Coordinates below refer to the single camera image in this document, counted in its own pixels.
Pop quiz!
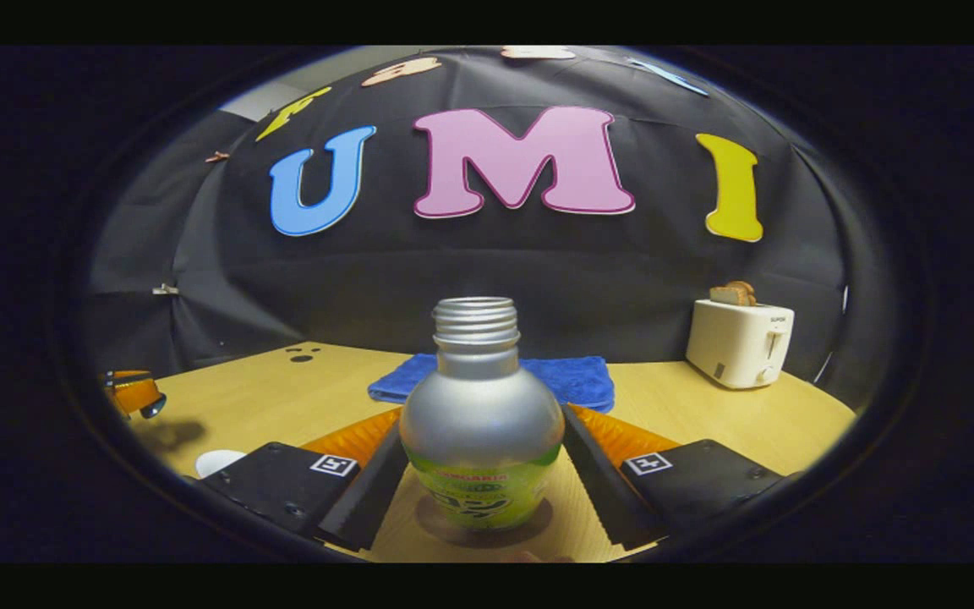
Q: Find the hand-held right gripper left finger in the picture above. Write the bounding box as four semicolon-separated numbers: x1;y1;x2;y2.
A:
200;408;410;552

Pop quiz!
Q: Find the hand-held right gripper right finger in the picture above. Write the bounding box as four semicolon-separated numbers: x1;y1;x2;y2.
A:
561;404;784;551

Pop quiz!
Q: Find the round brown coaster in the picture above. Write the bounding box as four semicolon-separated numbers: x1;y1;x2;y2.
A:
415;495;554;549

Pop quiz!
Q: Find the silver green-label water bottle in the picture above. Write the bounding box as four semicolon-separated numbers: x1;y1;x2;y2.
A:
399;297;566;531

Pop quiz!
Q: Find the white saucer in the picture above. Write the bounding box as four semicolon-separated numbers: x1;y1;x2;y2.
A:
194;449;248;480

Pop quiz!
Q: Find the blue folded towel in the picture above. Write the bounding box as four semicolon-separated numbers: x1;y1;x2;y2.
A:
368;354;616;414

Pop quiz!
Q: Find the white toaster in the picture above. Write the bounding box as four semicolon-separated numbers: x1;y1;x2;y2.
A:
686;299;795;390

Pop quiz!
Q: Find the black backdrop cloth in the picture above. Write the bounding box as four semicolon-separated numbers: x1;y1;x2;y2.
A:
90;47;868;407

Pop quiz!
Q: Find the toast bread slice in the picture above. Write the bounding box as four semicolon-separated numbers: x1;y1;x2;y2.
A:
709;281;757;307

